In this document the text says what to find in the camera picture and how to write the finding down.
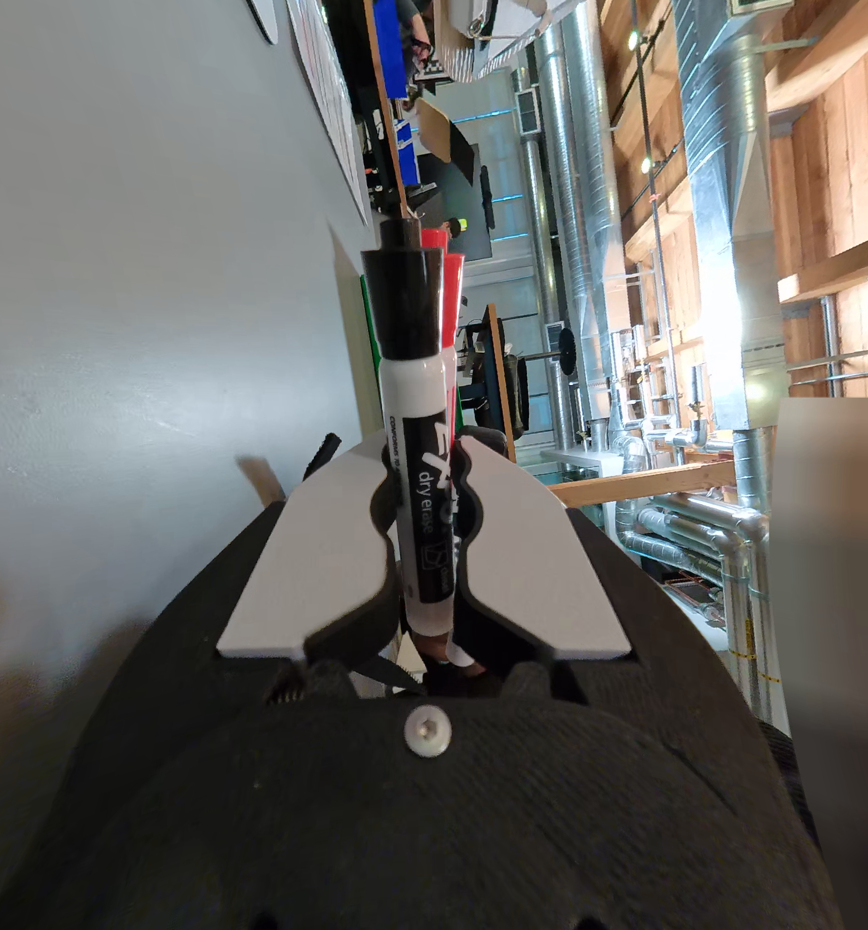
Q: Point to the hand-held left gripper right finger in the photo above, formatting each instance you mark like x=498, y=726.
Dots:
x=543, y=567

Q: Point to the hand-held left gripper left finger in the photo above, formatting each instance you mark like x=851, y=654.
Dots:
x=310, y=574

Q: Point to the black dry-erase marker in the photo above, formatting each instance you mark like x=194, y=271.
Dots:
x=412, y=327

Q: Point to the red dry-erase marker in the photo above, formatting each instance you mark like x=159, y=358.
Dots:
x=452, y=290

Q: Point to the silver ducts bundle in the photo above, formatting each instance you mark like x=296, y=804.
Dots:
x=666, y=545

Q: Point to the person's right hand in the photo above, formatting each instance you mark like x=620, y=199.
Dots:
x=441, y=654

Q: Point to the wooden handrail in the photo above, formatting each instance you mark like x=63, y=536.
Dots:
x=645, y=483

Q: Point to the shiny steel pipe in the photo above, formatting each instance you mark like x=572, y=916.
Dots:
x=754, y=581

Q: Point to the black round fan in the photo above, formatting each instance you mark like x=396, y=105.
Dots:
x=568, y=350

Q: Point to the green plastic bin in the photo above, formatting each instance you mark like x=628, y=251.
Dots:
x=371, y=320

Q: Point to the blue plastic bin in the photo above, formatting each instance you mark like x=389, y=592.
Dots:
x=389, y=51

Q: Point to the vertical silver duct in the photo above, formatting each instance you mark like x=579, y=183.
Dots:
x=579, y=181

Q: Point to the white wall board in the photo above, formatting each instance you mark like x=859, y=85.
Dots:
x=325, y=94

